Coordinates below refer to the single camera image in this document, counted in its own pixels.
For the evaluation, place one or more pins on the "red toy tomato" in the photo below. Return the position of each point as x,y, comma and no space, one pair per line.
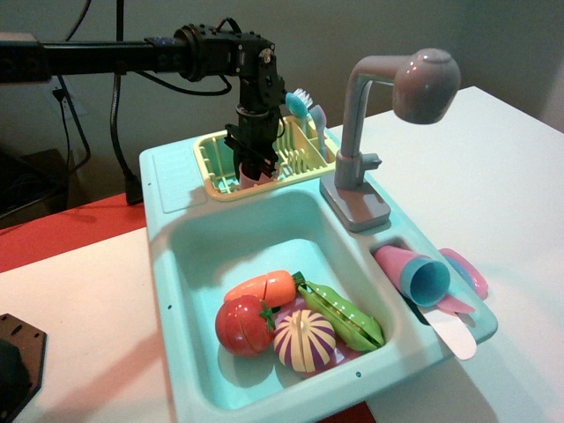
244,326

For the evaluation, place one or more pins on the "yellow drying rack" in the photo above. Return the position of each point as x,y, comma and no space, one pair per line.
299,160

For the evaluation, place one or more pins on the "teal dish brush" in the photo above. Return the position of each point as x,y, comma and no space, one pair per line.
299,102

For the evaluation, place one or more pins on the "white toy knife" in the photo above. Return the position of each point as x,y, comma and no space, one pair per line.
452,331

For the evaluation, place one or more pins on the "blue tall cup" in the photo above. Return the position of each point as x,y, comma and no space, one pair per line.
424,281

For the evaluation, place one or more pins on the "purple striped toy onion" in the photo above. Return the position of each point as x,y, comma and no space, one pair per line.
305,341

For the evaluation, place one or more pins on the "pink tall cup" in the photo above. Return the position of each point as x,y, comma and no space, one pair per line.
399,265

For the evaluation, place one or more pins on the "pink toy spoon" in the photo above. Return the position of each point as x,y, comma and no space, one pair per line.
453,305

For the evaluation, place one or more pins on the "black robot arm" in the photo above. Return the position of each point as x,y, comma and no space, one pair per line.
195,52

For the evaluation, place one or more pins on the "orange toy carrot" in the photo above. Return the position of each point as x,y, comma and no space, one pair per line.
275,288

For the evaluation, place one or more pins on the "green toy pea pod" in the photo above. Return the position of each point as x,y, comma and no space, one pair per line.
360,331

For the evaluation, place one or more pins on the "white wall outlet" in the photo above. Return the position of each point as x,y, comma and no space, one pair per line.
63,105

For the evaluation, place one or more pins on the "pink toy cup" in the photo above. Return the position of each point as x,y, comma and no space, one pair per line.
251,180

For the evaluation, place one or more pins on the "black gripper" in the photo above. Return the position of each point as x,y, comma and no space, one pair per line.
251,140

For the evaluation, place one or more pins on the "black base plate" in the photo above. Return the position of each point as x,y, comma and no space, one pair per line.
23,348

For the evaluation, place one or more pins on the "pink toy plate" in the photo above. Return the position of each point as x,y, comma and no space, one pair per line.
467,272

